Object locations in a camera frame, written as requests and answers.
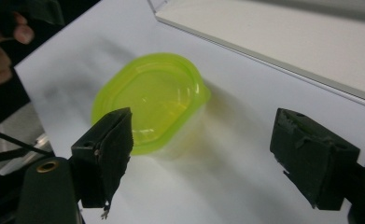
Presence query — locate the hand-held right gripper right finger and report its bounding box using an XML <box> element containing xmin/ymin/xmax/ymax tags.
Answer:
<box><xmin>269</xmin><ymin>107</ymin><xmax>361</xmax><ymax>210</ymax></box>

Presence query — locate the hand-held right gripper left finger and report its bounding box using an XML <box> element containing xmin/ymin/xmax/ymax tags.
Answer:
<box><xmin>71</xmin><ymin>107</ymin><xmax>134</xmax><ymax>209</ymax></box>

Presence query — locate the clear container green lid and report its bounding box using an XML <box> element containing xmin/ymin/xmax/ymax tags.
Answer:
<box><xmin>91</xmin><ymin>51</ymin><xmax>212</xmax><ymax>157</ymax></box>

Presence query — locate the white wire rack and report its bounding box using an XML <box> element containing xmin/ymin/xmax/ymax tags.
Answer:
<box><xmin>147</xmin><ymin>0</ymin><xmax>365</xmax><ymax>112</ymax></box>

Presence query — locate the black cable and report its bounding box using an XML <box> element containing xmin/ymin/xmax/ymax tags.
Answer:
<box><xmin>0</xmin><ymin>128</ymin><xmax>55</xmax><ymax>165</ymax></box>

